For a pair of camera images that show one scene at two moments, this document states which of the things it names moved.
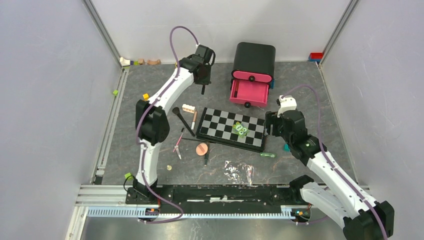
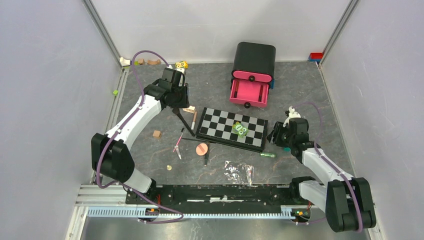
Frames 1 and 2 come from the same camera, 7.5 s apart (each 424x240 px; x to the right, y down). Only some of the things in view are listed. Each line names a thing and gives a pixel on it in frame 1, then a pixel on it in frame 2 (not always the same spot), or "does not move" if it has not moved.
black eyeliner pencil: (207, 155) does not move
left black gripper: (206, 81) → (184, 103)
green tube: (268, 155) does not move
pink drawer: (254, 93) does not move
